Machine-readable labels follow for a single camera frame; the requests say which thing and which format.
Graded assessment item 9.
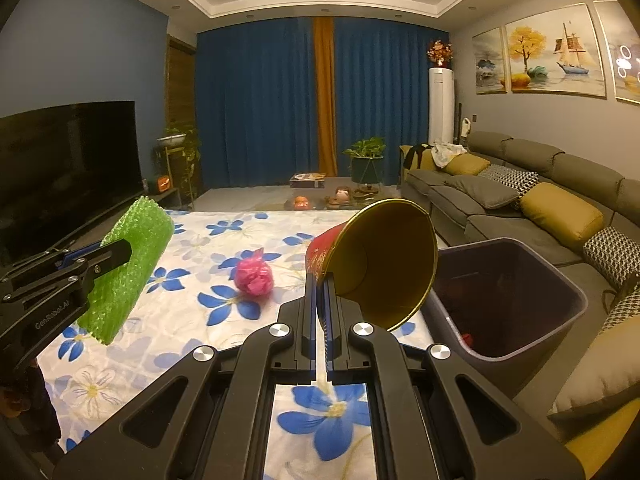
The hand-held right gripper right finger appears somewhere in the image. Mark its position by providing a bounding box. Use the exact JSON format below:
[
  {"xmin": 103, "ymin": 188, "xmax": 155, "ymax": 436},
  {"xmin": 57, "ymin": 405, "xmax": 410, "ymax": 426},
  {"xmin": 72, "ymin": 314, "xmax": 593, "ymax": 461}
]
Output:
[{"xmin": 326, "ymin": 280, "xmax": 587, "ymax": 480}]

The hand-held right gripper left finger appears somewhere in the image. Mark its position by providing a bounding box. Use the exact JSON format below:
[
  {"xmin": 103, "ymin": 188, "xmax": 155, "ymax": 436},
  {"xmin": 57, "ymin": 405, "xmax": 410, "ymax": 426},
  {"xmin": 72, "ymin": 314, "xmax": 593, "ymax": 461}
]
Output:
[{"xmin": 51, "ymin": 280, "xmax": 326, "ymax": 480}]

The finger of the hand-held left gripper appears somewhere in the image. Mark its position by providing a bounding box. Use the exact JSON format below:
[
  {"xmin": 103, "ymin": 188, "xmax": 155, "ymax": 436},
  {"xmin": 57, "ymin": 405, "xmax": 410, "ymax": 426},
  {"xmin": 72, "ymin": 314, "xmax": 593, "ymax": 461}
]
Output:
[
  {"xmin": 74, "ymin": 238, "xmax": 134, "ymax": 287},
  {"xmin": 5, "ymin": 241, "xmax": 104, "ymax": 287}
]

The green foam sleeve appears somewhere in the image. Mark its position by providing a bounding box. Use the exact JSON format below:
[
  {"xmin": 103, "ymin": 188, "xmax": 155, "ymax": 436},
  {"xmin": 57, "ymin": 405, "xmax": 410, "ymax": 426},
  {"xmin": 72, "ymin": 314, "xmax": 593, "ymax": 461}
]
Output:
[{"xmin": 75, "ymin": 196, "xmax": 175, "ymax": 346}]

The red gold-lined paper cup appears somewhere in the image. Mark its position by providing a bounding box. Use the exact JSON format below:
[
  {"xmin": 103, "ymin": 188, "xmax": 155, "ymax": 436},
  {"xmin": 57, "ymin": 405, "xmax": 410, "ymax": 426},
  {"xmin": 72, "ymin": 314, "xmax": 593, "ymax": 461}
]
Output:
[{"xmin": 304, "ymin": 199, "xmax": 440, "ymax": 333}]

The grey plastic bin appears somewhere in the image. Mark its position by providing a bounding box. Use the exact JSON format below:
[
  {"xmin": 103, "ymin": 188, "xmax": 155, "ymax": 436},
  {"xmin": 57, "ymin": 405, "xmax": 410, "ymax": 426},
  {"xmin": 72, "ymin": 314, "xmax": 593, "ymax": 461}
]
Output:
[{"xmin": 422, "ymin": 237, "xmax": 589, "ymax": 391}]

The grey television stand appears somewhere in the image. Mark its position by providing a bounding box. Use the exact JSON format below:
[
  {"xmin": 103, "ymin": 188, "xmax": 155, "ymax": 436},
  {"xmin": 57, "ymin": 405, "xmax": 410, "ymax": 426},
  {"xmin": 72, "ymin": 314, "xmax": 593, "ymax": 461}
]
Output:
[{"xmin": 20, "ymin": 187, "xmax": 181, "ymax": 271}]

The pink plastic bag ball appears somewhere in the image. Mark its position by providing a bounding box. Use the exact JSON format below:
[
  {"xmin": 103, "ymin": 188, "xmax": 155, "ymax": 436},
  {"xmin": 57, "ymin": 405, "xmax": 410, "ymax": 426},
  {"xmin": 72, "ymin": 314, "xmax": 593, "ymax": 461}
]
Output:
[{"xmin": 235, "ymin": 247, "xmax": 276, "ymax": 297}]

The black flat television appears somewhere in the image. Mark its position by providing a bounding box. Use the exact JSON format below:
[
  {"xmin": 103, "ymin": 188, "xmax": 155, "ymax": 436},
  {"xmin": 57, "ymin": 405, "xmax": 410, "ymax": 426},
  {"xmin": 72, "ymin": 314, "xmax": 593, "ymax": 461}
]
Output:
[{"xmin": 0, "ymin": 100, "xmax": 143, "ymax": 266}]

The floral tablecloth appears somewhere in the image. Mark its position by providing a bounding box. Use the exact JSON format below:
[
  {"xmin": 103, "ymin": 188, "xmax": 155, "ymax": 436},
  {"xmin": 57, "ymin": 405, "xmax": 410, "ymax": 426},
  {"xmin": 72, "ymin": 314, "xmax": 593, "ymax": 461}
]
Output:
[{"xmin": 35, "ymin": 209, "xmax": 436, "ymax": 480}]

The glass coffee table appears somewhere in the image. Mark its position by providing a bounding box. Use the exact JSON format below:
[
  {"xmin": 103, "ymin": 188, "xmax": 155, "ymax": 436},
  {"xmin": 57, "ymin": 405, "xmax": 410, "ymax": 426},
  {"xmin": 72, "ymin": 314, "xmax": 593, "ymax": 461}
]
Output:
[{"xmin": 192, "ymin": 177, "xmax": 406, "ymax": 213}]

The flat printed box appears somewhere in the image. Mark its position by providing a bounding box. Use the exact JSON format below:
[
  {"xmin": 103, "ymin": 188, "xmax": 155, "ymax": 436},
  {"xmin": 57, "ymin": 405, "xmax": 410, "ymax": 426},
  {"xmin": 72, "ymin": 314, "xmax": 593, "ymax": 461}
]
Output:
[{"xmin": 289, "ymin": 172, "xmax": 327, "ymax": 189}]

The trailing green plant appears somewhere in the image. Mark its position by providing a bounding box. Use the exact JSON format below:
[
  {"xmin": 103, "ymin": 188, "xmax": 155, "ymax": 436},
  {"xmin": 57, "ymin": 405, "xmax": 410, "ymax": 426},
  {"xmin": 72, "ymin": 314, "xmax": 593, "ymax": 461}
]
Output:
[{"xmin": 152, "ymin": 122, "xmax": 202, "ymax": 206}]

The potted plant dark pot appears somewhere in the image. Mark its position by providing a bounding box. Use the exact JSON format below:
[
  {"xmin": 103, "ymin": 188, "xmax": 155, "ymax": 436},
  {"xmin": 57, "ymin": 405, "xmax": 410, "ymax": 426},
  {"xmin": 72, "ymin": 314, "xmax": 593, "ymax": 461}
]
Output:
[{"xmin": 342, "ymin": 137, "xmax": 387, "ymax": 184}]

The grey sectional sofa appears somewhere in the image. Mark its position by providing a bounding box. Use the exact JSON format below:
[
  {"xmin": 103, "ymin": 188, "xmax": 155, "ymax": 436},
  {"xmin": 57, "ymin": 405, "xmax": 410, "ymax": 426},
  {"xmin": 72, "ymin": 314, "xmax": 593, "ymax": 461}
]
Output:
[{"xmin": 400, "ymin": 130, "xmax": 640, "ymax": 480}]

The black garment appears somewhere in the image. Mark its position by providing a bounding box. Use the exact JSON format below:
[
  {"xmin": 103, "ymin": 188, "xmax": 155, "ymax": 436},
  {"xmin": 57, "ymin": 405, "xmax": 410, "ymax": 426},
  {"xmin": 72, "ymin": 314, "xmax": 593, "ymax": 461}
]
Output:
[{"xmin": 404, "ymin": 144, "xmax": 433, "ymax": 170}]

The white garment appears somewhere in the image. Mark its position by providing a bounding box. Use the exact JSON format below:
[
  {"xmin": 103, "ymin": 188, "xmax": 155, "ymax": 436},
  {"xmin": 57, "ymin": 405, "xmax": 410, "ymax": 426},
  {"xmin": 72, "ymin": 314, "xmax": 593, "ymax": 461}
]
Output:
[{"xmin": 431, "ymin": 141, "xmax": 468, "ymax": 167}]

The grey cushion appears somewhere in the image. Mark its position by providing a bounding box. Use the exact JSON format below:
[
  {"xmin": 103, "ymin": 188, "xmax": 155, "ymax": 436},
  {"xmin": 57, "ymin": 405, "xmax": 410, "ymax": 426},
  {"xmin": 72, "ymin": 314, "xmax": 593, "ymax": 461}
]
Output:
[{"xmin": 442, "ymin": 174, "xmax": 526, "ymax": 211}]

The orange curtain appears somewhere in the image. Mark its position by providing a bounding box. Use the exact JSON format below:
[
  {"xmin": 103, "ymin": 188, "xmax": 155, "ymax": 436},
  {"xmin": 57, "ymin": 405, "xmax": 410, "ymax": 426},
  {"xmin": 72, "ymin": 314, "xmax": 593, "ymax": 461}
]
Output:
[{"xmin": 312, "ymin": 16, "xmax": 338, "ymax": 177}]

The small yellow cushion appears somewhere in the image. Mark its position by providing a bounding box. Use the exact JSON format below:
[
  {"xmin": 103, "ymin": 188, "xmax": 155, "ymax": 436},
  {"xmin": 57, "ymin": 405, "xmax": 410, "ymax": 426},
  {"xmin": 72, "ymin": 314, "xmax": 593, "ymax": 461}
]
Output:
[{"xmin": 444, "ymin": 152, "xmax": 492, "ymax": 177}]

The blue curtain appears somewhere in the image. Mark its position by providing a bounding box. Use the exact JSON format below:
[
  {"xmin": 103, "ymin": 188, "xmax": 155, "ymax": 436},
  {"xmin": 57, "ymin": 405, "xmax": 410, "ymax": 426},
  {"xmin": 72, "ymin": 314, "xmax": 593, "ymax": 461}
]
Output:
[
  {"xmin": 332, "ymin": 16, "xmax": 451, "ymax": 181},
  {"xmin": 196, "ymin": 16, "xmax": 323, "ymax": 192}
]

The houndstooth cushion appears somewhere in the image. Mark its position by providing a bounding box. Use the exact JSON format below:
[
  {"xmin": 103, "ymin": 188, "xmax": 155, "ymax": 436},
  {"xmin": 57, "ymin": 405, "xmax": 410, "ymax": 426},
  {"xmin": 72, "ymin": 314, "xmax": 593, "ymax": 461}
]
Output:
[
  {"xmin": 480, "ymin": 164, "xmax": 541, "ymax": 197},
  {"xmin": 582, "ymin": 226, "xmax": 640, "ymax": 291},
  {"xmin": 600, "ymin": 287, "xmax": 640, "ymax": 333}
]

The white standing air conditioner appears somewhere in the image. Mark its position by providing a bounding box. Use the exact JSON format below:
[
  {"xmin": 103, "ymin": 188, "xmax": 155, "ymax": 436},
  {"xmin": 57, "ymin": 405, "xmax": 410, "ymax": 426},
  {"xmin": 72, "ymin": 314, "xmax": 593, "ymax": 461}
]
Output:
[{"xmin": 428, "ymin": 66, "xmax": 456, "ymax": 143}]

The large yellow cushion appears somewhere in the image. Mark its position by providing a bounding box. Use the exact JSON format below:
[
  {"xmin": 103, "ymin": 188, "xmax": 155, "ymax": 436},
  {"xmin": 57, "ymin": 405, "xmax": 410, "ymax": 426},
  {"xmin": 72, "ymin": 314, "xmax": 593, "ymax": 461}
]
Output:
[{"xmin": 520, "ymin": 181, "xmax": 605, "ymax": 253}]

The tan cushion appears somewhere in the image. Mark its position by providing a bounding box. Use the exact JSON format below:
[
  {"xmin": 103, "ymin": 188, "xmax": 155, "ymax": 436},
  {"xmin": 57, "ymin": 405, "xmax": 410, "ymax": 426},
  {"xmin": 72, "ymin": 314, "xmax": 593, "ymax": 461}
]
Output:
[{"xmin": 547, "ymin": 322, "xmax": 640, "ymax": 418}]

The red gold flower ornament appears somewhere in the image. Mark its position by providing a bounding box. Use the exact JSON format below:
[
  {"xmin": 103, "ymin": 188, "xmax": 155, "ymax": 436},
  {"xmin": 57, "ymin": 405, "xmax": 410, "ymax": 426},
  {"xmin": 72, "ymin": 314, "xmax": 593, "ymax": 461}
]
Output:
[{"xmin": 426, "ymin": 40, "xmax": 454, "ymax": 68}]

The small landscape painting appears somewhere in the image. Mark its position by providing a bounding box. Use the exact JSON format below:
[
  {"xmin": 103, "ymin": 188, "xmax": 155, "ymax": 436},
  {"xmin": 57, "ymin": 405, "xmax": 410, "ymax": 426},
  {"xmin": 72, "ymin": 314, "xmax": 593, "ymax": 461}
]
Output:
[{"xmin": 472, "ymin": 27, "xmax": 511, "ymax": 96}]

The sailboat tree painting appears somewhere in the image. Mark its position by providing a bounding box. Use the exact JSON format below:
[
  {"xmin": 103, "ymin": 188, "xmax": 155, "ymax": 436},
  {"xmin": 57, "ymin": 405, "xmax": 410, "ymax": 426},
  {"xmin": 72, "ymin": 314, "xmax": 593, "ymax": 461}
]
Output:
[{"xmin": 505, "ymin": 2, "xmax": 607, "ymax": 97}]

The glare-covered painting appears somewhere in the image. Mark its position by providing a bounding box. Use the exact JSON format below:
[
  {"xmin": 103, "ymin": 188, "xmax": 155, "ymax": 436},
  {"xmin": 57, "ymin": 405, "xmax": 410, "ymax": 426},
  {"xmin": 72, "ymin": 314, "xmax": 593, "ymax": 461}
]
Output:
[{"xmin": 593, "ymin": 0, "xmax": 640, "ymax": 106}]

